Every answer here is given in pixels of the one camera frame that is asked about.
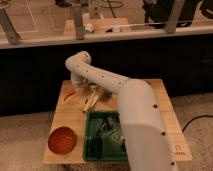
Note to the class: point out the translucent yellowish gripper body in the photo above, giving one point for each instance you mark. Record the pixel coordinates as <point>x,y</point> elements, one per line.
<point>82,91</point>

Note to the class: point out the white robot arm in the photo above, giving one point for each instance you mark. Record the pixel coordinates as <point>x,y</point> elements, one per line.
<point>146,139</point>

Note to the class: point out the pale corn cob toy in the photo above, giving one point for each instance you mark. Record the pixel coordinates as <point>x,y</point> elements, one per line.
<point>89,101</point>

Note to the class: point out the dark utensil in tray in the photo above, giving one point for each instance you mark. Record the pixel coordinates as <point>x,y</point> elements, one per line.
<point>106,125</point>

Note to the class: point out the orange plastic bowl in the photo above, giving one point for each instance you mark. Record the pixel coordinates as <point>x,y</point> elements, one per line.
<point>62,140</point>

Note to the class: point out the green plastic tray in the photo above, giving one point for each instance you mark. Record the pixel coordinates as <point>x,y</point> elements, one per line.
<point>103,140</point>

